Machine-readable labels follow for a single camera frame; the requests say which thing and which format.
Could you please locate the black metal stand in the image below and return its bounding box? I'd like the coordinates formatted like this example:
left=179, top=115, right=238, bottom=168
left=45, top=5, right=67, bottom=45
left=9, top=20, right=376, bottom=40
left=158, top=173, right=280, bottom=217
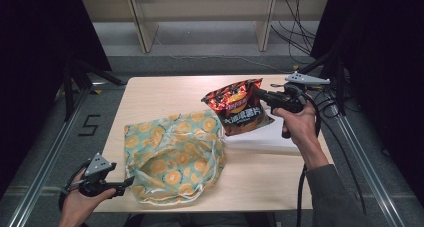
left=63, top=58, right=124, bottom=121
left=296, top=50, right=349, bottom=116

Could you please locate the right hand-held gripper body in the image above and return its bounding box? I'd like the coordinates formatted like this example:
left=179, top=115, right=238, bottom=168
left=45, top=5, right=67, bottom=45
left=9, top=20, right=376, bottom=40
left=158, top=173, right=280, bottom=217
left=266, top=71, right=331, bottom=115

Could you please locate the bundle of black cables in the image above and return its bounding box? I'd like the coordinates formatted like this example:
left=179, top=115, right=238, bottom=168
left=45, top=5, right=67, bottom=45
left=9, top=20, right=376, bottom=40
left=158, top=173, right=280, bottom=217
left=269, top=0, right=318, bottom=66

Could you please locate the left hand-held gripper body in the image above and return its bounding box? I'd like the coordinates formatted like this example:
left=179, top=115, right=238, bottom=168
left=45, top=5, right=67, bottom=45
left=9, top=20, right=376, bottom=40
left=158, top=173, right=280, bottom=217
left=78, top=152, right=118, bottom=199

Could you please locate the black floor cable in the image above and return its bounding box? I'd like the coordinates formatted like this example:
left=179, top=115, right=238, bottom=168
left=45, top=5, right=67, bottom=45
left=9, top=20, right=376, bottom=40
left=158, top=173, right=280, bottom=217
left=306, top=85, right=368, bottom=218

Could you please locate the orange print cloth bag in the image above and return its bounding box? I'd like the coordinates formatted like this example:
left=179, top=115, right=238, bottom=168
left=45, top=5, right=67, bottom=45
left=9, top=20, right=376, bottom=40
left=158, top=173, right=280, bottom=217
left=123, top=109, right=227, bottom=206

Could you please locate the person's right hand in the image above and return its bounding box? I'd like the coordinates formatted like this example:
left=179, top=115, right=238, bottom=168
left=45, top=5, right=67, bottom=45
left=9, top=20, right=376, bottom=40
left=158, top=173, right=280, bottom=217
left=271, top=101, right=330, bottom=171

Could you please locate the right hand-held gripper cable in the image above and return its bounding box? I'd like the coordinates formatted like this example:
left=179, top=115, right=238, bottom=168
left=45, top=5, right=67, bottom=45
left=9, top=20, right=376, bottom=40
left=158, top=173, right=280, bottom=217
left=295, top=90, right=323, bottom=227

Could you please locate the person's left hand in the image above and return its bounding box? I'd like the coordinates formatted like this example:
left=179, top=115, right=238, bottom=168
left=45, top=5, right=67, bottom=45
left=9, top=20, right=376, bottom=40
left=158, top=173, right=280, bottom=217
left=59, top=168, right=117, bottom=227

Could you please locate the light wooden desk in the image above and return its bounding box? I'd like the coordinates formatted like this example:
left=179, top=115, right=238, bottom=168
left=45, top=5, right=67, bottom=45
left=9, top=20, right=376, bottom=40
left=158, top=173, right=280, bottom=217
left=79, top=0, right=331, bottom=54

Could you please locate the aluminium floor rail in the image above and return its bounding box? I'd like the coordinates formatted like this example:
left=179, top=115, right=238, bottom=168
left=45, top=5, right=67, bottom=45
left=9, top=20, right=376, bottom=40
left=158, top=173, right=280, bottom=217
left=329, top=113, right=408, bottom=227
left=6, top=86, right=91, bottom=227

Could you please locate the red black chip packet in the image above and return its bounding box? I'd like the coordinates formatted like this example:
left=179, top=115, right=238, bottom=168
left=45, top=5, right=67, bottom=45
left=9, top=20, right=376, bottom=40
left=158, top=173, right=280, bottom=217
left=200, top=78, right=276, bottom=137

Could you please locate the left hand-held gripper cable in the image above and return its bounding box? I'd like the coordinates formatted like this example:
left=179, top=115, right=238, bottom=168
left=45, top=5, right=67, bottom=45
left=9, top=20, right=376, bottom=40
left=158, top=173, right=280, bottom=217
left=58, top=159, right=93, bottom=212

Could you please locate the black curtain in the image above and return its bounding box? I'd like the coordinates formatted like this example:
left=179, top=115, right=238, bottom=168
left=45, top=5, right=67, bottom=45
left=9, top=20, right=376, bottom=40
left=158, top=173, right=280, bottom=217
left=0, top=0, right=113, bottom=196
left=309, top=0, right=424, bottom=201

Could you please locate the white plastic tray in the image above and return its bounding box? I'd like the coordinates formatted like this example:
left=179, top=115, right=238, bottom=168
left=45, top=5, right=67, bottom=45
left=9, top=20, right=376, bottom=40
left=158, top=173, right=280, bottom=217
left=220, top=101, right=303, bottom=155

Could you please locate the hand-held gripper cable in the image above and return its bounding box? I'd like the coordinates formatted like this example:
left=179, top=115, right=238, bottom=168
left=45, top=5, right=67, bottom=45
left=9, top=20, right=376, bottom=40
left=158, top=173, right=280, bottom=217
left=295, top=90, right=323, bottom=227
left=58, top=159, right=93, bottom=212

